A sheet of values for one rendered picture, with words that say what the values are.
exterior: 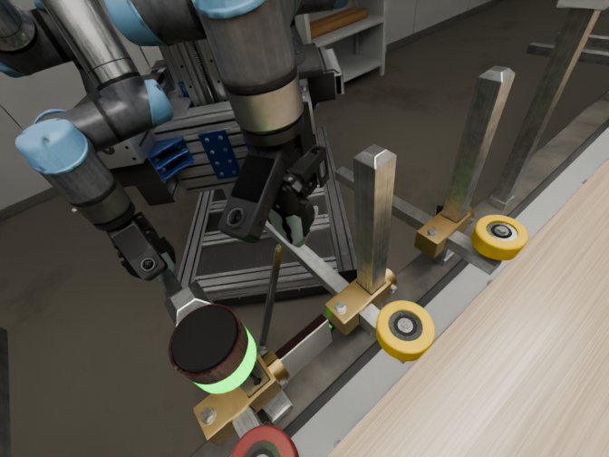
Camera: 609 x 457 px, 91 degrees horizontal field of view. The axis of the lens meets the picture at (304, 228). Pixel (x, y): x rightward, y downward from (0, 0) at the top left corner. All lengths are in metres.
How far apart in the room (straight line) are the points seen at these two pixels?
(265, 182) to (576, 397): 0.43
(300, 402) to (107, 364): 1.31
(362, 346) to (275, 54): 0.55
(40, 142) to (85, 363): 1.49
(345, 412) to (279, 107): 0.60
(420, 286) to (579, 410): 0.36
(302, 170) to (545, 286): 0.40
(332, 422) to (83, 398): 1.32
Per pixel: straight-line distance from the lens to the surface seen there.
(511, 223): 0.63
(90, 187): 0.55
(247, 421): 0.50
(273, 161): 0.34
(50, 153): 0.53
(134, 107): 0.62
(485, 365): 0.48
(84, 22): 0.65
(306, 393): 0.65
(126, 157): 0.99
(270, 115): 0.31
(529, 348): 0.51
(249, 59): 0.30
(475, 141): 0.58
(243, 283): 1.39
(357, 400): 0.73
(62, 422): 1.83
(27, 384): 2.06
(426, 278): 0.76
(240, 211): 0.33
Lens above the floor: 1.33
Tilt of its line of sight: 47 degrees down
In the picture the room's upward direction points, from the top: 12 degrees counter-clockwise
